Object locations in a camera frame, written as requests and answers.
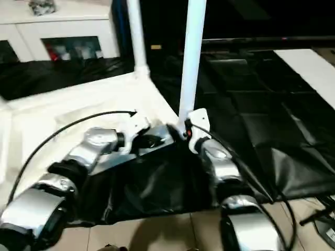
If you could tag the white plastic table top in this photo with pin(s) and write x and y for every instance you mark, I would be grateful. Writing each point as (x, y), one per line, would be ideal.
(78, 99)

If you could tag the white plastic table leg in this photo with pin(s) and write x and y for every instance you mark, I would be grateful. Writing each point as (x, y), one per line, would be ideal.
(138, 39)
(192, 52)

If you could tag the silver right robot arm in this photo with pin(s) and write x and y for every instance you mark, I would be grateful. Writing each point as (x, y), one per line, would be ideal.
(225, 162)

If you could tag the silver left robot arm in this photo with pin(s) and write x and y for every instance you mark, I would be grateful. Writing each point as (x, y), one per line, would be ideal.
(86, 149)

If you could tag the black mat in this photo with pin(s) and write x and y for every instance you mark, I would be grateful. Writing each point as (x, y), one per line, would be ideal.
(248, 117)

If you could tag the small tan box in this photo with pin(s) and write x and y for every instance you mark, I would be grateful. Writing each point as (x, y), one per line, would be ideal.
(156, 47)

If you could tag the small white box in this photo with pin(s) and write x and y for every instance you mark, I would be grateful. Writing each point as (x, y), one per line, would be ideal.
(99, 54)

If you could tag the dark rounded robot part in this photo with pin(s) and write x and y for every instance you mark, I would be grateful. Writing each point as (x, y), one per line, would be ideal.
(113, 248)

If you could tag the white bottle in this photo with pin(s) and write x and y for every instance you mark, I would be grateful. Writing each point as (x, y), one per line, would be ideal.
(85, 53)

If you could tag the small white jar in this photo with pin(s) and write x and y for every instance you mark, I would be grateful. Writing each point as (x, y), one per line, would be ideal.
(65, 56)

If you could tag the red bottle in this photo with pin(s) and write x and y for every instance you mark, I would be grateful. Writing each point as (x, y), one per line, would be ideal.
(53, 53)

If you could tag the white flat board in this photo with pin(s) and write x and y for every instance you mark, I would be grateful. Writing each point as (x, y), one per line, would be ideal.
(308, 70)

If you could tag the white cabinet with glass doors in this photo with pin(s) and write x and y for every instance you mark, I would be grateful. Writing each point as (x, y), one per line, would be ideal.
(78, 23)

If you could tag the thin black rod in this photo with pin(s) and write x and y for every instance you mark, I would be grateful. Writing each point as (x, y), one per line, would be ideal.
(314, 217)

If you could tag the black flat stand base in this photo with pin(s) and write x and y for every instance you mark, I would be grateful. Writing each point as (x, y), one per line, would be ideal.
(327, 230)

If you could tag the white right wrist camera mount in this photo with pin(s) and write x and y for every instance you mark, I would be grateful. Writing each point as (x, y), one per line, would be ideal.
(200, 120)

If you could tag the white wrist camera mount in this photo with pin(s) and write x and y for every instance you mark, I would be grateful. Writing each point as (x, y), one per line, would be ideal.
(200, 120)
(136, 125)

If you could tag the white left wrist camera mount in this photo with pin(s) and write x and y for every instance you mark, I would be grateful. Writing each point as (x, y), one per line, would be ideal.
(136, 125)

